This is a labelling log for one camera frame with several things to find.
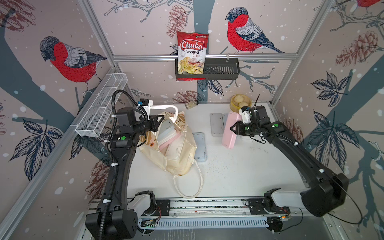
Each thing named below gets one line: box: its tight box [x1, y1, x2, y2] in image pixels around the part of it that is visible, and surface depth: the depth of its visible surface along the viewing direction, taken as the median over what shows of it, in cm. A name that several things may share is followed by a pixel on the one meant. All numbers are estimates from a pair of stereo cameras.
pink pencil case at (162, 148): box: [159, 127, 182, 155], surface depth 94 cm
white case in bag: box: [157, 119, 178, 146], surface depth 92 cm
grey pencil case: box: [192, 132, 207, 162], surface depth 96 cm
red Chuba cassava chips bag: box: [176, 31, 209, 81], surface depth 87 cm
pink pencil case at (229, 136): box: [222, 112, 242, 149], surface depth 79 cm
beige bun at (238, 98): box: [234, 94, 244, 103], surface depth 119 cm
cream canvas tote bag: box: [139, 105, 203, 199], surface depth 84 cm
